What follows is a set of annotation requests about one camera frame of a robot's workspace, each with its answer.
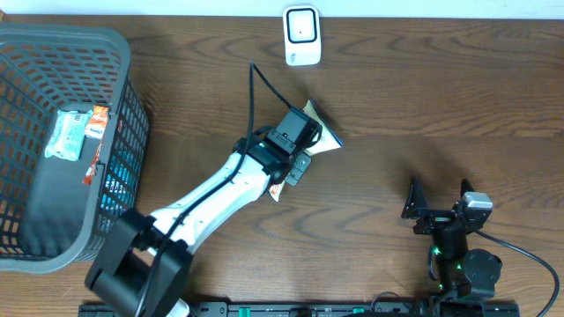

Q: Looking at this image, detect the yellow snack bag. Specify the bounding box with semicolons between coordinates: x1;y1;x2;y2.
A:
268;99;343;203

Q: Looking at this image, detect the small orange snack packet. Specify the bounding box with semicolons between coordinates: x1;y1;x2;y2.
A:
85;106;109;140

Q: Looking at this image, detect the red brown chocolate bar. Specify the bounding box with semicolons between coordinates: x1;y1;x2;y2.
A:
83;141;103;185

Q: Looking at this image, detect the teal wet wipes pack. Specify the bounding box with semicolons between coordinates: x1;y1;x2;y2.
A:
44;110;93;161

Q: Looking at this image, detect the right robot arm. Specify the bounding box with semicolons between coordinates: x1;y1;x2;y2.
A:
401;178;502;316

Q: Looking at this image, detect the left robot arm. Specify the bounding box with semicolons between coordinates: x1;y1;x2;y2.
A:
85;124;323;316

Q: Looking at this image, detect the white barcode scanner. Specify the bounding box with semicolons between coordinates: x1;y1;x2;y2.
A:
283;5;322;66

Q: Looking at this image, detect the grey plastic shopping basket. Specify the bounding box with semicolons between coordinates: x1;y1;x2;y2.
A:
1;23;150;274

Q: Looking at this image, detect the right black cable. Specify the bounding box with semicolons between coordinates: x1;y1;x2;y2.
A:
471;227;560;317

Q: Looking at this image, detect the black cable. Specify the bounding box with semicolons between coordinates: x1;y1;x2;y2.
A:
471;227;560;317
131;60;295;317

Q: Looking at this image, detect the left black cable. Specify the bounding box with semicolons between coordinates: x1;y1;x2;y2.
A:
131;60;295;317

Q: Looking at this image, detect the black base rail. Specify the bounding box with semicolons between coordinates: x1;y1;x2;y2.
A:
78;300;521;317

